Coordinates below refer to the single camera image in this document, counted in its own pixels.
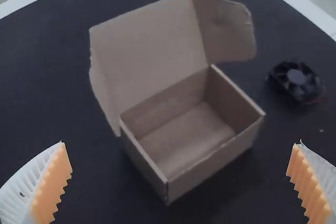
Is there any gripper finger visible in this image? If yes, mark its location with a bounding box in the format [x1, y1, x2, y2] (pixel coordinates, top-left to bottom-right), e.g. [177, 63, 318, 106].
[0, 140, 73, 224]
[285, 138, 336, 224]

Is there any black mat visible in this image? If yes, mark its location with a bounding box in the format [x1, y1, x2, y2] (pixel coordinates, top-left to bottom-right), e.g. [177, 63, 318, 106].
[0, 0, 336, 224]

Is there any cardboard box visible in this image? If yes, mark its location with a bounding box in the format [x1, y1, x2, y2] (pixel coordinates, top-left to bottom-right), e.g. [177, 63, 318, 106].
[88, 0, 266, 206]

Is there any black square fan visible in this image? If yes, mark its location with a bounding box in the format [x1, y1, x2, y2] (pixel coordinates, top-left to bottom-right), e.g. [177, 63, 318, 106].
[267, 60, 328, 105]

